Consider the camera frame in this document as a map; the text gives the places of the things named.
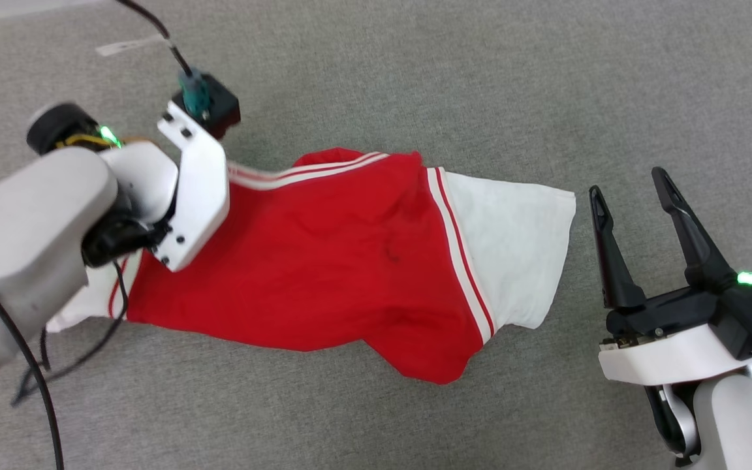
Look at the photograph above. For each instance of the red and white T-shirt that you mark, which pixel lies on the red and white T-shirt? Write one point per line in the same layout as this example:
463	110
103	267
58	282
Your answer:
324	261

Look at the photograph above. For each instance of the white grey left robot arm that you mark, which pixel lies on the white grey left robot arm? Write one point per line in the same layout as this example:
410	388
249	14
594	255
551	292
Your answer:
23	235

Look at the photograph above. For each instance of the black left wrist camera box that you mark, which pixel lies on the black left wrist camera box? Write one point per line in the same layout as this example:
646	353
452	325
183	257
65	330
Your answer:
219	104

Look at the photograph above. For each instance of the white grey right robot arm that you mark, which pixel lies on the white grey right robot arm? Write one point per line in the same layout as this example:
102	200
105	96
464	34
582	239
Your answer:
735	424

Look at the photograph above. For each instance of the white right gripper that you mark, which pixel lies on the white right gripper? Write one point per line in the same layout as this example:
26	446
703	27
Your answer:
670	356

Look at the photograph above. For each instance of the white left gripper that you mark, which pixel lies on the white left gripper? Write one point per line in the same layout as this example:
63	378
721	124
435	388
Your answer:
200	196

